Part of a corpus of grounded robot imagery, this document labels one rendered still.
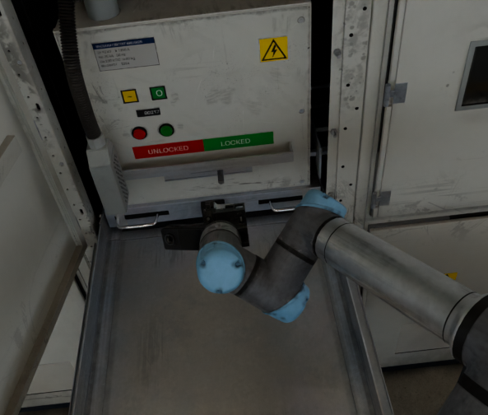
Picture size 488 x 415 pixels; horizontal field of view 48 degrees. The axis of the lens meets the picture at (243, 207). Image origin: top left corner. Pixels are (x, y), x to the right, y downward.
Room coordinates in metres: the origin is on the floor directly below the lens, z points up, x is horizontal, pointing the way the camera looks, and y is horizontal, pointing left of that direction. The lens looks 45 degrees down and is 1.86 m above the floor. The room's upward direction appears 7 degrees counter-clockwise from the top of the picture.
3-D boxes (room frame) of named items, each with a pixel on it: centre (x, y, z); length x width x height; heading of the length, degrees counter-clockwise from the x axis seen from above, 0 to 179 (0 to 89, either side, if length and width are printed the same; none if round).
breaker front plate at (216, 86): (0.98, 0.07, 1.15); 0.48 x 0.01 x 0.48; 90
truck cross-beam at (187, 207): (1.00, 0.07, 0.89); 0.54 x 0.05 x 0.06; 90
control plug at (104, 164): (0.92, 0.28, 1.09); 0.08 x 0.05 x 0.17; 0
